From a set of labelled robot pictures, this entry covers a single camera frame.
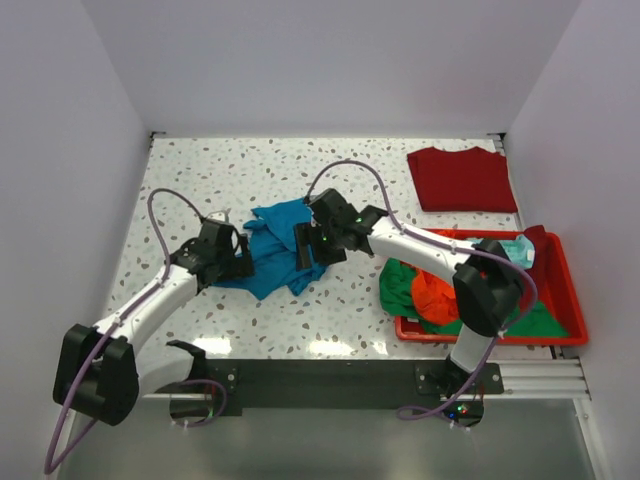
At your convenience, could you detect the blue t shirt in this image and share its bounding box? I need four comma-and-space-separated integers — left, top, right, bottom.
215, 198, 327, 300

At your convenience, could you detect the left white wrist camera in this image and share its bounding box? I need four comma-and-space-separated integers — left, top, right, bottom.
205, 210, 229, 223

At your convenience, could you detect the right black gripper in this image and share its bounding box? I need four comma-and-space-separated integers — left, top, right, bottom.
295, 220, 347, 272

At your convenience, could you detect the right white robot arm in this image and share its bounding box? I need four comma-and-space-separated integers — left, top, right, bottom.
295, 188, 525, 393

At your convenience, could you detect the dark red crumpled shirt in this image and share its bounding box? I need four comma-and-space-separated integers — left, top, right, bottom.
523, 225, 549, 300

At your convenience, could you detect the light teal t shirt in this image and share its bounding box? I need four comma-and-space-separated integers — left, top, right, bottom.
468, 234, 536, 270

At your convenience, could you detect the folded dark red t shirt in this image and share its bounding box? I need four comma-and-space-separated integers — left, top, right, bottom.
407, 147, 518, 213

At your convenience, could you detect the aluminium frame rail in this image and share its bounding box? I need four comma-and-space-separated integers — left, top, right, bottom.
499, 359, 591, 400

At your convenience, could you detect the orange t shirt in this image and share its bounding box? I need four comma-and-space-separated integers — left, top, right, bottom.
412, 228, 464, 326

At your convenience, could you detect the green t shirt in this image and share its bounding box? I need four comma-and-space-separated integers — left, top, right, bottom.
379, 259, 569, 338

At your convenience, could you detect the red plastic bin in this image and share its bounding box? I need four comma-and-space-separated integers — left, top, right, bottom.
395, 230, 588, 346

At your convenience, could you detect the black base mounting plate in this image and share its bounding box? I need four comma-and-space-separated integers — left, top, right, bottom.
168, 357, 503, 419

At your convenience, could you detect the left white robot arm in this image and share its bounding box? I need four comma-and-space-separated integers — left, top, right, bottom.
53, 218, 254, 426

